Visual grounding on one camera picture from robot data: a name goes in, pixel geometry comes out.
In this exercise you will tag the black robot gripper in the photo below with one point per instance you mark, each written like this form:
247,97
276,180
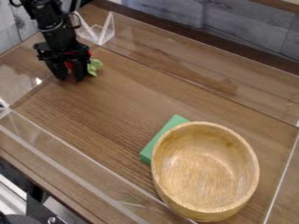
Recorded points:
76,52

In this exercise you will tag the red plush fruit green leaf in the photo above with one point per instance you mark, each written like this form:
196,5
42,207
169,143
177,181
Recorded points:
94,65

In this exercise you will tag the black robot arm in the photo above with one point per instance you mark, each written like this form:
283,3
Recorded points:
53,22

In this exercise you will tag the light wooden bowl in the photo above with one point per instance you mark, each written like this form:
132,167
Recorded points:
204,170

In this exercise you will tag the clear acrylic enclosure wall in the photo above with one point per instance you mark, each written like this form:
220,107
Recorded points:
72,134

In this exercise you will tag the black equipment with cable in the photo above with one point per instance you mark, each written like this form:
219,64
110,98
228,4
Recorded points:
25,211

